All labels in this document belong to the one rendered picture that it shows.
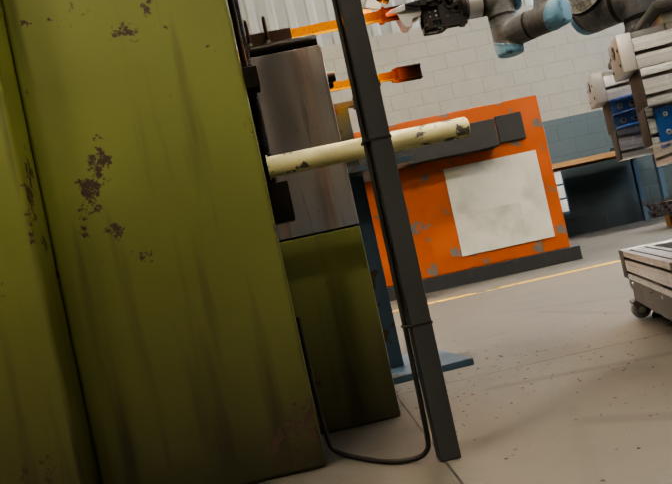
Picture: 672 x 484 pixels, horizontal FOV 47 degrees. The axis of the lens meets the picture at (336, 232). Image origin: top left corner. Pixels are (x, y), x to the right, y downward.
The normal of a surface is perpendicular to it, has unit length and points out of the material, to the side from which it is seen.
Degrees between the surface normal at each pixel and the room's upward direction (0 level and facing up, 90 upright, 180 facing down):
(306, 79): 90
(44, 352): 90
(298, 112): 90
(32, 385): 90
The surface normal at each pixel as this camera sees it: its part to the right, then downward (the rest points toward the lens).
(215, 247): 0.07, -0.04
